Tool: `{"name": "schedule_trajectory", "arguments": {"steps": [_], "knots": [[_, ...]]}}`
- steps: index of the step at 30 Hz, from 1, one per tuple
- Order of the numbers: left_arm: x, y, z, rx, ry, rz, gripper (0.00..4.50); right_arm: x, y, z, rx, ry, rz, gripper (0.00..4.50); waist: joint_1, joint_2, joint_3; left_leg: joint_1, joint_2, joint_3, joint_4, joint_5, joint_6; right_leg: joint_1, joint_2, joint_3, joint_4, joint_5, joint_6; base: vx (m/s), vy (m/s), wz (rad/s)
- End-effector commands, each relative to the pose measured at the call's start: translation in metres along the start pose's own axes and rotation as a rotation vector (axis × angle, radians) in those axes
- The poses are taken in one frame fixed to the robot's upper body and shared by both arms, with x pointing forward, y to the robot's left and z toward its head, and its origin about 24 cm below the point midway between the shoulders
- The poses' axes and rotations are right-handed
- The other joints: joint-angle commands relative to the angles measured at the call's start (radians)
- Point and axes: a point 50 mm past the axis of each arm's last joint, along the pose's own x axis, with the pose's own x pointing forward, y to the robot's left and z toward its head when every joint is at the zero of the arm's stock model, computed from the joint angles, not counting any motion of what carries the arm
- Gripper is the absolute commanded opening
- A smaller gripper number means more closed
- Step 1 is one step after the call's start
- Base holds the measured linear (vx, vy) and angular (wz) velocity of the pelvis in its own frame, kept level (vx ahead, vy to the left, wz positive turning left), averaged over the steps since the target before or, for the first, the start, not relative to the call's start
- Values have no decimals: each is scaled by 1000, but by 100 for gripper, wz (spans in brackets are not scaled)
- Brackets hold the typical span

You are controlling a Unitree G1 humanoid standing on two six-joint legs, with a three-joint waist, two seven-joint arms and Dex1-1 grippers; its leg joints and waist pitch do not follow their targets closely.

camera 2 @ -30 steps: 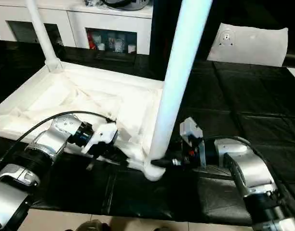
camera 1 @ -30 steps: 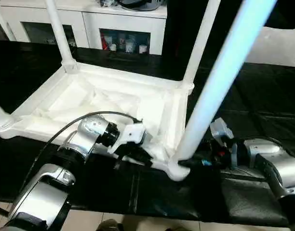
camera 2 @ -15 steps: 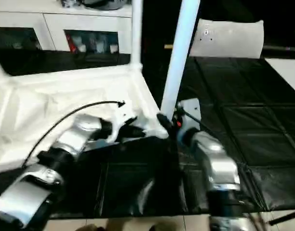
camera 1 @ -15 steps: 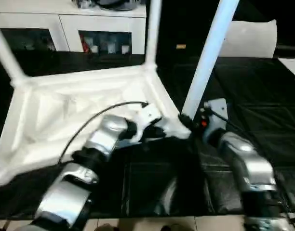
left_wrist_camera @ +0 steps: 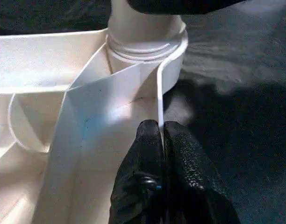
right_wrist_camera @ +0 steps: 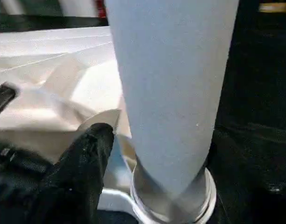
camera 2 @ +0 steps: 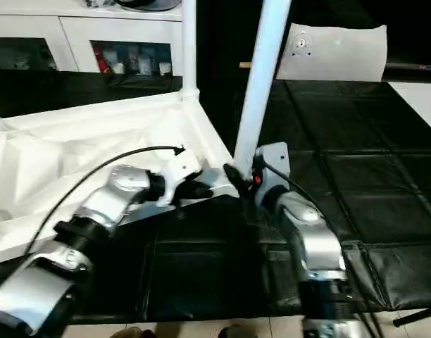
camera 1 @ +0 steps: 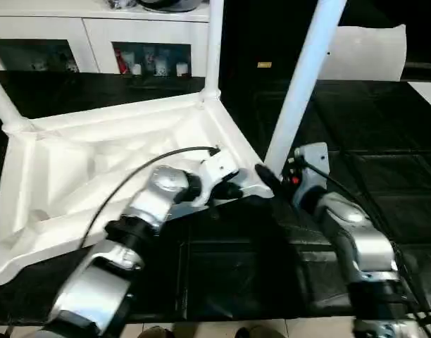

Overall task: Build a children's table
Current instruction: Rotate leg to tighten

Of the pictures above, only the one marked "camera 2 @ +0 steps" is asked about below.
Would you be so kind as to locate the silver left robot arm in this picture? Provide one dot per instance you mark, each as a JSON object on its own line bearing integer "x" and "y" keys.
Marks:
{"x": 106, "y": 200}

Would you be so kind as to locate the black padded work mat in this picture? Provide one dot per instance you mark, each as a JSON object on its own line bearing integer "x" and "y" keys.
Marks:
{"x": 360, "y": 158}

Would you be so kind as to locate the small white jar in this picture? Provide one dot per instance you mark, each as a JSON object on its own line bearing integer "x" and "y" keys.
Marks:
{"x": 165, "y": 68}
{"x": 117, "y": 68}

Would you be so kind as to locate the white jar with blue print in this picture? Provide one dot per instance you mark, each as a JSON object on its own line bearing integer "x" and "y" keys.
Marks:
{"x": 145, "y": 67}

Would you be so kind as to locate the red bottle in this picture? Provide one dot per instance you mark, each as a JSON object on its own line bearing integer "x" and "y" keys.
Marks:
{"x": 102, "y": 63}

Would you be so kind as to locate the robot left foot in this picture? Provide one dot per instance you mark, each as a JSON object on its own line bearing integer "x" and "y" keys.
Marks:
{"x": 134, "y": 332}

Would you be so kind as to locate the white flat board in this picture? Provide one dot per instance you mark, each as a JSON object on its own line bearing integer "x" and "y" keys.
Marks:
{"x": 419, "y": 105}

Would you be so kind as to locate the white cabinet with glass doors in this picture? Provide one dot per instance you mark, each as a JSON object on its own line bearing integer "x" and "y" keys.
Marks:
{"x": 78, "y": 28}

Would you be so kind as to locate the black metal bar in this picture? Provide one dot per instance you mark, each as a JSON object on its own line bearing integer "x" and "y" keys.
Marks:
{"x": 416, "y": 317}

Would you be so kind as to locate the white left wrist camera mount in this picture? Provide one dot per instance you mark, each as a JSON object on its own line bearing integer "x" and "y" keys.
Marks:
{"x": 180, "y": 165}

